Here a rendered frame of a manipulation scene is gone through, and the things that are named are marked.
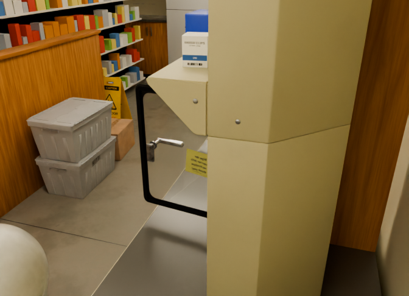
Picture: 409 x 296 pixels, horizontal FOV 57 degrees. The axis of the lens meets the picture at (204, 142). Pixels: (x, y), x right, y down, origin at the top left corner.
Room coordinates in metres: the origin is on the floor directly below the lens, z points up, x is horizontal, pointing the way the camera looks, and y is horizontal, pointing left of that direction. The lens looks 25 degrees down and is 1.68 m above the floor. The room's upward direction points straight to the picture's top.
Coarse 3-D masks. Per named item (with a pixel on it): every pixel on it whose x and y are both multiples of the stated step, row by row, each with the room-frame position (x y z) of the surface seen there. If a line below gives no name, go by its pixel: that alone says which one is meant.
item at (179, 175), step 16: (144, 96) 1.03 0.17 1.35; (144, 112) 1.03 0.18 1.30; (160, 112) 1.01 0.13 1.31; (160, 128) 1.01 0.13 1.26; (176, 128) 0.99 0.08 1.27; (160, 144) 1.01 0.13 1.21; (176, 144) 0.99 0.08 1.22; (192, 144) 0.97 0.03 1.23; (160, 160) 1.02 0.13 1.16; (176, 160) 0.99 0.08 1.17; (192, 160) 0.97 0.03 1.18; (160, 176) 1.02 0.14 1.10; (176, 176) 0.99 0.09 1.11; (192, 176) 0.97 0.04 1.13; (160, 192) 1.02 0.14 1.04; (176, 192) 1.00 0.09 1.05; (192, 192) 0.97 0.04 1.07
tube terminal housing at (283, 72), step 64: (256, 0) 0.60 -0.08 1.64; (320, 0) 0.63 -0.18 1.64; (256, 64) 0.60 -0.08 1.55; (320, 64) 0.63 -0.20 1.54; (256, 128) 0.59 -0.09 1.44; (320, 128) 0.64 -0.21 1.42; (256, 192) 0.59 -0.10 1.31; (320, 192) 0.66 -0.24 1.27; (256, 256) 0.59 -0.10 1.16; (320, 256) 0.67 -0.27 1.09
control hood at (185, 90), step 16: (176, 64) 0.76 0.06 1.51; (160, 80) 0.65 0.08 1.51; (176, 80) 0.64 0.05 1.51; (192, 80) 0.63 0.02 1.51; (160, 96) 0.65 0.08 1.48; (176, 96) 0.64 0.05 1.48; (192, 96) 0.63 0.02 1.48; (176, 112) 0.64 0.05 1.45; (192, 112) 0.63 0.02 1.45; (192, 128) 0.63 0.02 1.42
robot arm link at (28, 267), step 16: (0, 224) 0.31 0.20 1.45; (0, 240) 0.28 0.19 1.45; (16, 240) 0.29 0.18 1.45; (32, 240) 0.30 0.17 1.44; (0, 256) 0.26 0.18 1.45; (16, 256) 0.27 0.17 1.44; (32, 256) 0.28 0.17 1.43; (0, 272) 0.25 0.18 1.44; (16, 272) 0.26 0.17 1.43; (32, 272) 0.27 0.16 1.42; (48, 272) 0.30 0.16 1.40; (0, 288) 0.25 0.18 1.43; (16, 288) 0.25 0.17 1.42; (32, 288) 0.26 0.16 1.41
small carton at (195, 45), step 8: (192, 32) 0.77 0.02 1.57; (200, 32) 0.77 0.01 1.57; (184, 40) 0.73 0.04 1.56; (192, 40) 0.73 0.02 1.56; (200, 40) 0.72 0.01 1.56; (184, 48) 0.73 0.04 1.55; (192, 48) 0.73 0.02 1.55; (200, 48) 0.72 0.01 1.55; (184, 56) 0.73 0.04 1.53; (192, 56) 0.73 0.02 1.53; (200, 56) 0.72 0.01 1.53; (184, 64) 0.73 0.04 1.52; (192, 64) 0.73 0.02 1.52; (200, 64) 0.73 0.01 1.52
